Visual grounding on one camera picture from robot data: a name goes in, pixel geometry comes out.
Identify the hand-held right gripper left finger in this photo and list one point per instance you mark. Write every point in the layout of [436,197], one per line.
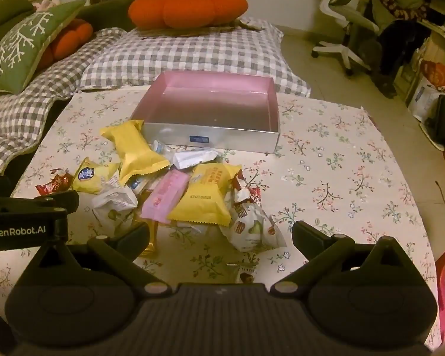
[139,235]

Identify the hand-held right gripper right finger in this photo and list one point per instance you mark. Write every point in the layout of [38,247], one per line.
[304,233]

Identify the gold snack bar packet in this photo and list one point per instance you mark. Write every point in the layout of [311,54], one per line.
[150,241]

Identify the small yellow blue-logo packet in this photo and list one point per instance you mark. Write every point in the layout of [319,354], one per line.
[91,176]

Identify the pink snack packet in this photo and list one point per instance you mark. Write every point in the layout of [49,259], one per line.
[165,196]

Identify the white biscuit-print snack packet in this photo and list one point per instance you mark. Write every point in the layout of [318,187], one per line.
[252,230]

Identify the square yellow snack packet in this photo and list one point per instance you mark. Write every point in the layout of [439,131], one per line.
[204,196]

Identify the long yellow snack packet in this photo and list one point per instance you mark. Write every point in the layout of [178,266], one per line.
[133,148]

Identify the long blue and white packet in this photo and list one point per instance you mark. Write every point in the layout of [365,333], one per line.
[162,147]

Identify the white grey-print snack packet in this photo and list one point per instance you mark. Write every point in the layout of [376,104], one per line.
[193,157]

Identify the pink box with silver sides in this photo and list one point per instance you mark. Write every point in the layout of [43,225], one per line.
[207,111]

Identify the floral tablecloth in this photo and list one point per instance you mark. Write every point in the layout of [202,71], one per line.
[337,155]

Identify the green tree-print cushion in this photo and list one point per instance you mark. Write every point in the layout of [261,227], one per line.
[22,48]

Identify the small orange pumpkin cushion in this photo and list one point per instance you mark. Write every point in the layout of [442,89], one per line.
[72,39]

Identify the dark green sofa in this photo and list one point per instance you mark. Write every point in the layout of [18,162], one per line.
[3,15]

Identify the white plastic bag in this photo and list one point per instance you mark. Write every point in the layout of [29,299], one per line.
[424,98]

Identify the pink plush toy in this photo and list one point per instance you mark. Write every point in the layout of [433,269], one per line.
[46,5]

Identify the grey checkered blanket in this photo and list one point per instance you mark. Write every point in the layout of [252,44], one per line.
[207,55]

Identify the orange printed bag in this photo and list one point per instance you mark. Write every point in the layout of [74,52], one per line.
[434,72]

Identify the white office chair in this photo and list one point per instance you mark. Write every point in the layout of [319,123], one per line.
[343,7]

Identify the large orange pumpkin cushion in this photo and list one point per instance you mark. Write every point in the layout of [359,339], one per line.
[187,7]

